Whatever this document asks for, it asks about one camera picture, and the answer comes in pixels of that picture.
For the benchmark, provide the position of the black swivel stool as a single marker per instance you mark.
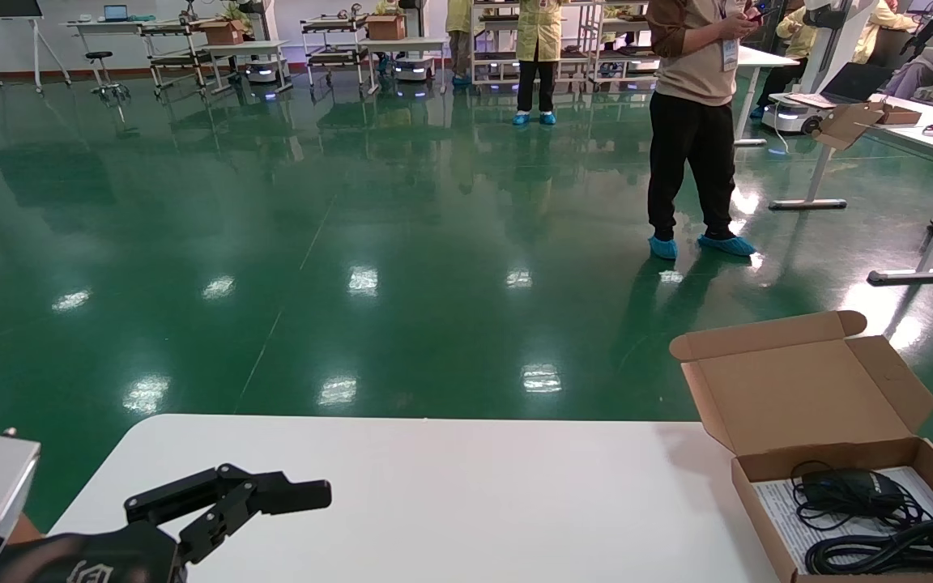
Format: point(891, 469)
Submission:
point(100, 55)

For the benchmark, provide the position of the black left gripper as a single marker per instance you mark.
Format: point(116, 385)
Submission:
point(86, 559)

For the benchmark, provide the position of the white metal shelving rack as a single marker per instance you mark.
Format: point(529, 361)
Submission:
point(495, 58)
point(636, 52)

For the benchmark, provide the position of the metal rack cart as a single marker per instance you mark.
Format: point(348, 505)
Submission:
point(175, 58)
point(337, 57)

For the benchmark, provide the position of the standing person in yellow coat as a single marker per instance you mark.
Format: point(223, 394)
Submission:
point(539, 32)

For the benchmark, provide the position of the black laptop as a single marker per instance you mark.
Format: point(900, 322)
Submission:
point(859, 81)

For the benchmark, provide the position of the white printed paper sheet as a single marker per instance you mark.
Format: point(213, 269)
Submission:
point(782, 510)

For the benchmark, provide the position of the brown cardboard storage box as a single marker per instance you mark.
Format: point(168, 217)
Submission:
point(798, 389)

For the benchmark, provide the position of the small open laptop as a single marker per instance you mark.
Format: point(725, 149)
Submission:
point(117, 12)

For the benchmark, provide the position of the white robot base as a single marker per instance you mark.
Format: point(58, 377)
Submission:
point(414, 71)
point(262, 74)

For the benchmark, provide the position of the person in beige sweater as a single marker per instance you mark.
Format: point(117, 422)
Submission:
point(689, 146)

